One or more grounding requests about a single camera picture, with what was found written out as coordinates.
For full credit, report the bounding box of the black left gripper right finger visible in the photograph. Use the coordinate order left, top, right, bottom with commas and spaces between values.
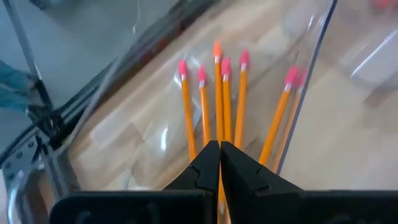
220, 140, 398, 224

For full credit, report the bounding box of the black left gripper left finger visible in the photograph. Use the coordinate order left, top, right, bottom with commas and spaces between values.
49, 139, 221, 224

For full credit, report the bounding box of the yellow pencil pink eraser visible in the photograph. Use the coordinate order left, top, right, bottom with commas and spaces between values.
257, 65, 301, 166
197, 65, 214, 147
220, 57, 233, 144
177, 58, 198, 162
233, 49, 251, 150

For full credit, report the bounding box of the yellow pencil orange eraser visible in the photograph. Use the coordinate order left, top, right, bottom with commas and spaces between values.
212, 40, 231, 224

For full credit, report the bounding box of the clear plastic bin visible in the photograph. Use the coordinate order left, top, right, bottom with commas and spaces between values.
310, 0, 398, 110
6, 0, 340, 224

